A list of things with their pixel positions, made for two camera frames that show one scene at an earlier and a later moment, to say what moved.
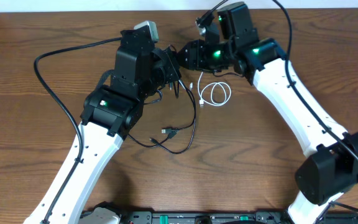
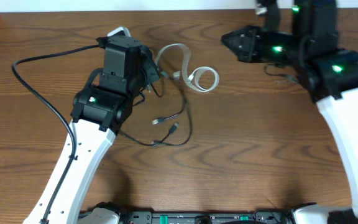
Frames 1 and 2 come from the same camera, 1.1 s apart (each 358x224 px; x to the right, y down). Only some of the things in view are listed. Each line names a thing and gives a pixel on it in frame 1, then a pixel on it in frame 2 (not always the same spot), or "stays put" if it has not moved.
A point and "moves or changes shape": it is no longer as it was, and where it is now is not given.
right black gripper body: (214, 56) → (271, 48)
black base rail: (214, 217) stays put
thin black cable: (169, 150) → (175, 126)
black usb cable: (192, 94) → (176, 75)
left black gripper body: (163, 71) → (148, 73)
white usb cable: (201, 101) moves or changes shape
